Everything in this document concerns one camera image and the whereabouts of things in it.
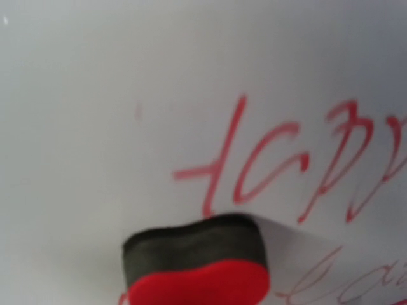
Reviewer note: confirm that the pink framed whiteboard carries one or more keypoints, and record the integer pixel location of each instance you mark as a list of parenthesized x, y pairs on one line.
[(123, 116)]

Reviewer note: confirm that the red black whiteboard eraser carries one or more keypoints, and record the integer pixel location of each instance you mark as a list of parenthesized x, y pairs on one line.
[(220, 260)]

